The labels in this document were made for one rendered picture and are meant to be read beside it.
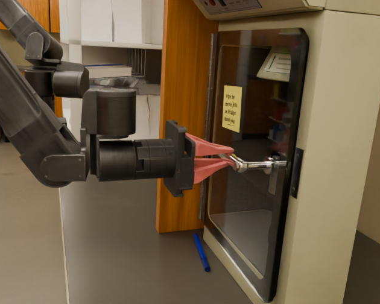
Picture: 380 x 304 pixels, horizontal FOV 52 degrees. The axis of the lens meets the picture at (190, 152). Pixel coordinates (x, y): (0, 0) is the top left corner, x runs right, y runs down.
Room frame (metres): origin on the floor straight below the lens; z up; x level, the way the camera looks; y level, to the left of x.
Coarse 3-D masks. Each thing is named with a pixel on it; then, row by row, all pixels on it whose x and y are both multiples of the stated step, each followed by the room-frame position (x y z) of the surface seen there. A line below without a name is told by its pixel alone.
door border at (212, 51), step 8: (216, 40) 0.77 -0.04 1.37; (216, 48) 0.76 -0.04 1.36; (208, 80) 0.78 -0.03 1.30; (208, 104) 0.78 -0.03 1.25; (208, 112) 0.78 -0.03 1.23; (208, 120) 0.78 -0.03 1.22; (208, 128) 0.77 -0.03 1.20; (208, 136) 0.77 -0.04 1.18; (288, 184) 0.49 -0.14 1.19; (200, 200) 0.78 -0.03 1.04
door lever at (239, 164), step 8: (232, 152) 0.57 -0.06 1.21; (224, 160) 0.56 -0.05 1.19; (232, 160) 0.53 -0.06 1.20; (240, 160) 0.52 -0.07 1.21; (264, 160) 0.54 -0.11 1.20; (240, 168) 0.51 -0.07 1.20; (248, 168) 0.52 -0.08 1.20; (256, 168) 0.52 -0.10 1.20; (264, 168) 0.53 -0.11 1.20; (272, 168) 0.52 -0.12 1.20
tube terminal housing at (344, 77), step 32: (352, 0) 0.51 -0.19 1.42; (320, 32) 0.50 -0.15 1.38; (352, 32) 0.51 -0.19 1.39; (320, 64) 0.49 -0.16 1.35; (352, 64) 0.51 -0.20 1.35; (320, 96) 0.50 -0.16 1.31; (352, 96) 0.51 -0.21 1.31; (320, 128) 0.50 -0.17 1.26; (352, 128) 0.52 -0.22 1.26; (320, 160) 0.50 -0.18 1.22; (352, 160) 0.52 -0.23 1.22; (320, 192) 0.50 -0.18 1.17; (352, 192) 0.52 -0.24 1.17; (288, 224) 0.51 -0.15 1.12; (320, 224) 0.51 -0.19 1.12; (352, 224) 0.53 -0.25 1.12; (224, 256) 0.68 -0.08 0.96; (288, 256) 0.50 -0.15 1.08; (320, 256) 0.51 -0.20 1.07; (288, 288) 0.49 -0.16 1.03; (320, 288) 0.51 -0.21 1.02
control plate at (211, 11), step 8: (200, 0) 0.73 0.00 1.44; (208, 0) 0.71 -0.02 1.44; (216, 0) 0.68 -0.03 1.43; (224, 0) 0.65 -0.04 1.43; (232, 0) 0.63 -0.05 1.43; (240, 0) 0.61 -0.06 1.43; (248, 0) 0.59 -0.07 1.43; (256, 0) 0.57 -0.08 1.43; (208, 8) 0.73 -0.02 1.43; (216, 8) 0.70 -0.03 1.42; (224, 8) 0.68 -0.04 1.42; (232, 8) 0.65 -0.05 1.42; (240, 8) 0.63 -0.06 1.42; (248, 8) 0.61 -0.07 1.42
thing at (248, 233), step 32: (224, 32) 0.73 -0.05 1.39; (256, 32) 0.61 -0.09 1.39; (288, 32) 0.52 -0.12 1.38; (224, 64) 0.72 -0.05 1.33; (256, 64) 0.60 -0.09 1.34; (288, 64) 0.51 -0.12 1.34; (256, 96) 0.59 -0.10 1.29; (288, 96) 0.51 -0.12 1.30; (224, 128) 0.70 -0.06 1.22; (256, 128) 0.58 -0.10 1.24; (288, 128) 0.50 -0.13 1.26; (256, 160) 0.57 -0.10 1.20; (288, 160) 0.49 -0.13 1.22; (224, 192) 0.67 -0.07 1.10; (256, 192) 0.56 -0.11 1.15; (224, 224) 0.66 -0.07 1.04; (256, 224) 0.55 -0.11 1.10; (256, 256) 0.54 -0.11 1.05; (256, 288) 0.53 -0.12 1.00
